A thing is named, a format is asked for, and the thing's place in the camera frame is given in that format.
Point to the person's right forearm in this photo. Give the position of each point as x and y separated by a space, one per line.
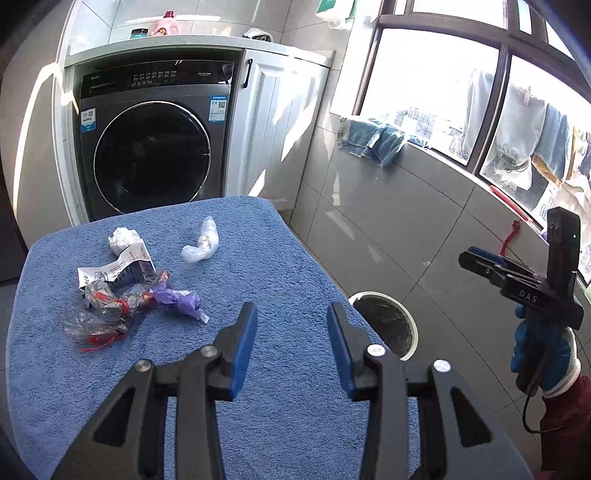
568 429

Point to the hanging grey garment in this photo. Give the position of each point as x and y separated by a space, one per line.
512 138

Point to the hanging blue jeans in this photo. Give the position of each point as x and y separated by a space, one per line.
551 138

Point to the white countertop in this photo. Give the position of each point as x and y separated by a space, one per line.
207 44

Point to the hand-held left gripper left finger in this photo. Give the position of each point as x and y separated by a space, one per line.
242 350

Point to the purple plastic wrapper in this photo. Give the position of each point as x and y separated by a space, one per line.
178 297

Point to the pink detergent bottle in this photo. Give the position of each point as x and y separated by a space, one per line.
166 27

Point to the small clear plastic bag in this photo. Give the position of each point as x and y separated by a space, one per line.
203 240

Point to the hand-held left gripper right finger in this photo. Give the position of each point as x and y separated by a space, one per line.
339 350

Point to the blue towel on sill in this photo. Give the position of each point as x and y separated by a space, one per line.
376 141

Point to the person's right hand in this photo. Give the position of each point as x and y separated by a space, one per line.
561 355

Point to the crumpled white tissue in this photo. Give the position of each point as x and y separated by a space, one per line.
122 240

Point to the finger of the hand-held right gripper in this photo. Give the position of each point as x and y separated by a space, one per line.
496 259
482 272

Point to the blue terry towel mat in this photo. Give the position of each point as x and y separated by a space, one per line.
286 415

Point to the white cabinet door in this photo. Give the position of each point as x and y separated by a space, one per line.
277 129

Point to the window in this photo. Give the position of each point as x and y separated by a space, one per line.
438 83

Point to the white trash bin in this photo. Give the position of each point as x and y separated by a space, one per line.
388 323

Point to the white black item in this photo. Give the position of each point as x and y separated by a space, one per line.
257 35

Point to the clear plastic wrapper red print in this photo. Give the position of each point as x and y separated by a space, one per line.
99 300

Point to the teal jar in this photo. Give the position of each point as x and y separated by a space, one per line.
139 33

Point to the dark grey washing machine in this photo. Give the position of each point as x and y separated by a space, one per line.
152 152

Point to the white printed wrapper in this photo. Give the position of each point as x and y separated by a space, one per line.
131 261

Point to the white green wall item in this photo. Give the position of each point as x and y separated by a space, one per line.
337 11

